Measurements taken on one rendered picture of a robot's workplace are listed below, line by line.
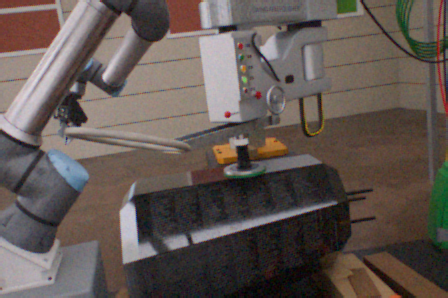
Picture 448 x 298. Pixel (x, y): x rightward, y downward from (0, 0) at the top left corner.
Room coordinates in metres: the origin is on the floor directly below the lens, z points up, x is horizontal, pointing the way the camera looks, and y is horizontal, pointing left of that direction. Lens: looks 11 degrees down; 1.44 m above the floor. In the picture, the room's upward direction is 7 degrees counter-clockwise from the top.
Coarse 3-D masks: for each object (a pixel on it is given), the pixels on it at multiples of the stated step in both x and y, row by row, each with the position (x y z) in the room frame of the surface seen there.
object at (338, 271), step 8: (336, 264) 2.44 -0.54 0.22; (328, 272) 2.36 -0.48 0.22; (336, 272) 2.35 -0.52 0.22; (344, 272) 2.34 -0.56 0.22; (352, 272) 2.33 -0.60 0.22; (360, 272) 2.32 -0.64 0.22; (352, 280) 2.25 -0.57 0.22; (360, 280) 2.24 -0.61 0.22; (368, 280) 2.23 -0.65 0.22; (360, 288) 2.16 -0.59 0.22; (368, 288) 2.15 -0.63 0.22; (376, 288) 2.14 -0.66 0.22; (360, 296) 2.08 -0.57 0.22; (368, 296) 2.08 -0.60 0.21; (376, 296) 2.07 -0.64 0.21
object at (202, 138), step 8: (256, 120) 2.31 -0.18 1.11; (264, 120) 2.35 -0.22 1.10; (216, 128) 2.26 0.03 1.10; (224, 128) 2.30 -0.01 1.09; (232, 128) 2.18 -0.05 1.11; (240, 128) 2.22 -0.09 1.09; (248, 128) 2.26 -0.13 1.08; (256, 128) 2.30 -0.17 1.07; (184, 136) 2.10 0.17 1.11; (192, 136) 2.14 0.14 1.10; (200, 136) 2.02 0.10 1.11; (208, 136) 2.06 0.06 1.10; (216, 136) 2.09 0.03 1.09; (224, 136) 2.13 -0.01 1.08; (232, 136) 2.17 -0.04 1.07; (192, 144) 1.99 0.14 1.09; (200, 144) 2.02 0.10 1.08; (208, 144) 2.05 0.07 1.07; (168, 152) 1.99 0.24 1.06; (176, 152) 1.96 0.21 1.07
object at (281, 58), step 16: (288, 32) 2.64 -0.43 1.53; (304, 32) 2.60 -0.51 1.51; (320, 32) 2.71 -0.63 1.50; (256, 48) 2.25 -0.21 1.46; (272, 48) 2.57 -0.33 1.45; (288, 48) 2.50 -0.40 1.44; (272, 64) 2.37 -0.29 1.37; (288, 64) 2.47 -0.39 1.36; (272, 80) 2.36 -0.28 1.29; (288, 80) 2.46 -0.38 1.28; (320, 80) 2.70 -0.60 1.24; (288, 96) 2.45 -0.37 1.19; (304, 96) 2.58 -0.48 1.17
